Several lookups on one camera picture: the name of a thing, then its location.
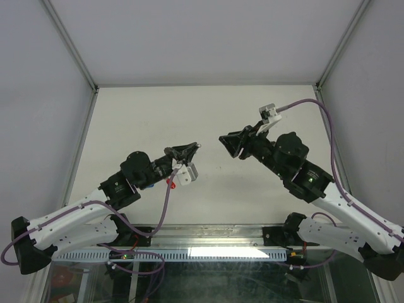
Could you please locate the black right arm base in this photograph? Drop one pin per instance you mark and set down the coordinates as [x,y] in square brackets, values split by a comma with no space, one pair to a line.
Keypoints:
[284,235]

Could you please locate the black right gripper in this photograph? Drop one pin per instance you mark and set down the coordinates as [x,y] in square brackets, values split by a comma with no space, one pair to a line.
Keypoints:
[244,139]

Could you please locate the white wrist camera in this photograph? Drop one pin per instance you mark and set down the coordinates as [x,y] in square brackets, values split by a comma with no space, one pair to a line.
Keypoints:
[269,117]
[185,173]

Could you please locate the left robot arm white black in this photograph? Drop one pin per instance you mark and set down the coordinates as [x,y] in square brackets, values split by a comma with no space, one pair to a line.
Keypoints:
[95,219]

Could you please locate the key with red tag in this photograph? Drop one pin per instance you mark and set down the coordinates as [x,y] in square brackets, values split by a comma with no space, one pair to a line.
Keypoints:
[172,184]

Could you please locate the white slotted cable duct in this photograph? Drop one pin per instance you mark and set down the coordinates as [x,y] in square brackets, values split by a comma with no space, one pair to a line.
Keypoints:
[191,254]

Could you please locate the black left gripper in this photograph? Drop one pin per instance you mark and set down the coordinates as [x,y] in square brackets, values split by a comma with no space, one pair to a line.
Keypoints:
[185,153]

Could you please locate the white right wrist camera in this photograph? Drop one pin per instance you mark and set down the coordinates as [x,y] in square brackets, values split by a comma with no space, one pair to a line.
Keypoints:
[269,117]

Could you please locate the aluminium mounting rail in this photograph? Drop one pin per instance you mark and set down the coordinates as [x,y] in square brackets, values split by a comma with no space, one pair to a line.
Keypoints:
[248,235]

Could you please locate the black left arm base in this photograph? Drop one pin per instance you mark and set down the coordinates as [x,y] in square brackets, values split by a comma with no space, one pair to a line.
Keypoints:
[126,237]

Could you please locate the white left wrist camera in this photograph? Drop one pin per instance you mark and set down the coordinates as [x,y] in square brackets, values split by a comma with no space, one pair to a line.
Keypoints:
[185,173]

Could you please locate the right aluminium frame post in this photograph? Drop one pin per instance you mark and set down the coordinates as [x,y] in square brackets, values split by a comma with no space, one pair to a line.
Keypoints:
[320,86]

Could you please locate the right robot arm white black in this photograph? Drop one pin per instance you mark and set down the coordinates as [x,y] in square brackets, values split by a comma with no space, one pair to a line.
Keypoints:
[367,237]

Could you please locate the aluminium frame post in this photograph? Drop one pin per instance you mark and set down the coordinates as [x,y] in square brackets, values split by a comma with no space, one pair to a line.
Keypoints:
[75,55]
[320,86]

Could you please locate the left aluminium frame post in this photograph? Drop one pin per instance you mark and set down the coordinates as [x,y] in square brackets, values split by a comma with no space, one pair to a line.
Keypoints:
[75,55]

